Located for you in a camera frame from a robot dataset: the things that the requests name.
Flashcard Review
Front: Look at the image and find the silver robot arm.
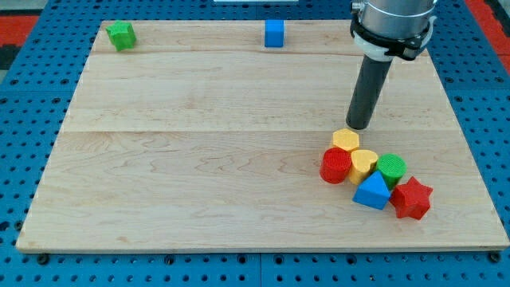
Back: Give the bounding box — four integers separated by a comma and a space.
351, 0, 437, 30

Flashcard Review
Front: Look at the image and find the blue cube block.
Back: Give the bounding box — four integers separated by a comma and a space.
265, 19, 284, 48

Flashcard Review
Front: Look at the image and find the wooden board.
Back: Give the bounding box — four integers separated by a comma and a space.
16, 21, 509, 254

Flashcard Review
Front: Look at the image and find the red cylinder block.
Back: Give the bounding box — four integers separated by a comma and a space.
320, 147, 351, 184

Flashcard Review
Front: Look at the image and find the yellow hexagon block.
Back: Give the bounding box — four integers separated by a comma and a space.
331, 128, 360, 152

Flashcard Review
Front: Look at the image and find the yellow heart block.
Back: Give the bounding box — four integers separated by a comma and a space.
348, 149, 379, 185

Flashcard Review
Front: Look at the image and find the blue triangle block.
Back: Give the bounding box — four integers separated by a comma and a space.
352, 171, 390, 210

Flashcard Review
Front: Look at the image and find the green cylinder block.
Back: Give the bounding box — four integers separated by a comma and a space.
375, 153, 407, 190

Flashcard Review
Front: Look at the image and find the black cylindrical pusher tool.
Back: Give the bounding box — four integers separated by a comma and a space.
346, 56, 391, 130

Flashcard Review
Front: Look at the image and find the red star block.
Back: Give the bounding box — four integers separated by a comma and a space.
390, 176, 434, 220

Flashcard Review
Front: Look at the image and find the green star block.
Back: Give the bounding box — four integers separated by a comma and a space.
106, 21, 136, 52

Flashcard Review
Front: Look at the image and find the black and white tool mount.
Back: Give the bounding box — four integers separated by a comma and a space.
350, 16, 437, 61

